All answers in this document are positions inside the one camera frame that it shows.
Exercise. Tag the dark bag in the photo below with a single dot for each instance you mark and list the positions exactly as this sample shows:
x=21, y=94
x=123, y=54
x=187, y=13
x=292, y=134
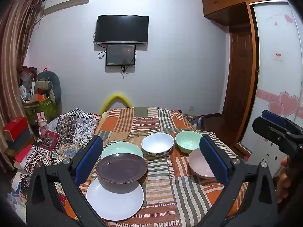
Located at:
x=196, y=121

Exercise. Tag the wooden overhead cabinet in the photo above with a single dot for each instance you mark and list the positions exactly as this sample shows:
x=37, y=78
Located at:
x=224, y=2

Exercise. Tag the mint green bowl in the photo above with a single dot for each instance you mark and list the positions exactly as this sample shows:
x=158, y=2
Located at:
x=188, y=140

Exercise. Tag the white plate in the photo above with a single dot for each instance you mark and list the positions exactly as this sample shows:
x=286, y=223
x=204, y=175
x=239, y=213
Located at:
x=113, y=201

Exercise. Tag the grey curved pillow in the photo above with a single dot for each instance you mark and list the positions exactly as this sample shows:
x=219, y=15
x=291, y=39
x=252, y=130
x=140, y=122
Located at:
x=56, y=85

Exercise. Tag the small black wall monitor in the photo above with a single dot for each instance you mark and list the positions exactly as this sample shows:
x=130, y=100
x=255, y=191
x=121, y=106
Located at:
x=120, y=54

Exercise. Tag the patterned patchwork quilt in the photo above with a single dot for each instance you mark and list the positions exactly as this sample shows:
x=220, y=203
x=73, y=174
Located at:
x=68, y=127

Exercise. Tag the red and white sticker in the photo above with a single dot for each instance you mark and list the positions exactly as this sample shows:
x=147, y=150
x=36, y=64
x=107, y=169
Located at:
x=278, y=56

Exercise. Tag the flat red box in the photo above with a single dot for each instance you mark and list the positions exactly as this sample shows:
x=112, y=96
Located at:
x=23, y=153

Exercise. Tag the person's right hand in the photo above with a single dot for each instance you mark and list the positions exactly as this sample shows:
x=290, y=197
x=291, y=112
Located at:
x=284, y=182

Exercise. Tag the brown striped curtain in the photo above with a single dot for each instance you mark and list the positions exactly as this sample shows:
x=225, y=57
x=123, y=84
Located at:
x=16, y=40

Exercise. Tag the dark grey box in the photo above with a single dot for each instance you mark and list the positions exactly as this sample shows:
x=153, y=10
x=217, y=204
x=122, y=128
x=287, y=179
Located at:
x=20, y=141

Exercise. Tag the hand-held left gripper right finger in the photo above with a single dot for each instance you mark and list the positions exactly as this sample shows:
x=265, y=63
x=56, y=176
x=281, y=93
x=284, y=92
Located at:
x=213, y=157

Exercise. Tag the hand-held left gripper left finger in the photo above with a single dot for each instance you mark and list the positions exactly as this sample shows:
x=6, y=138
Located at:
x=91, y=157

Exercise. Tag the brown plush toy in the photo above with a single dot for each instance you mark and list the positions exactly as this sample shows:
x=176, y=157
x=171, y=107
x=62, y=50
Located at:
x=45, y=85

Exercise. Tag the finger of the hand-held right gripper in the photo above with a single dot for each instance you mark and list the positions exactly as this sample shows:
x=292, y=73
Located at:
x=272, y=116
x=262, y=128

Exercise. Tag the black wall television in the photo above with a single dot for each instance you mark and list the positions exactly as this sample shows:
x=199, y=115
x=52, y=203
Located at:
x=122, y=29

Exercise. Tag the white air conditioner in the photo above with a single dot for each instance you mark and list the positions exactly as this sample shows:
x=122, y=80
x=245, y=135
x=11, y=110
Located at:
x=68, y=0

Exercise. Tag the mint green plate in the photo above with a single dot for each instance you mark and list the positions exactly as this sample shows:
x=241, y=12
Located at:
x=120, y=147

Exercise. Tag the striped patchwork blanket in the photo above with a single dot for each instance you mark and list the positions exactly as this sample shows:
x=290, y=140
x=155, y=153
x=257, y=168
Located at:
x=161, y=170

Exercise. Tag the pink rabbit toy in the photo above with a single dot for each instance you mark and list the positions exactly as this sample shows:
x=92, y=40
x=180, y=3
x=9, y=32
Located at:
x=42, y=123

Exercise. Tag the pink bowl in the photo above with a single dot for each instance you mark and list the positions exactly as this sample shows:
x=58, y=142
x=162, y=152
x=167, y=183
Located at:
x=198, y=163

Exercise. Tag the dark purple plate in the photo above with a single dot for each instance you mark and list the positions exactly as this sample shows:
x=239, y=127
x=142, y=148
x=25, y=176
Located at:
x=120, y=167

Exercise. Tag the white bowl with cow print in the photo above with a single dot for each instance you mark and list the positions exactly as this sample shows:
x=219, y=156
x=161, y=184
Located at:
x=157, y=141

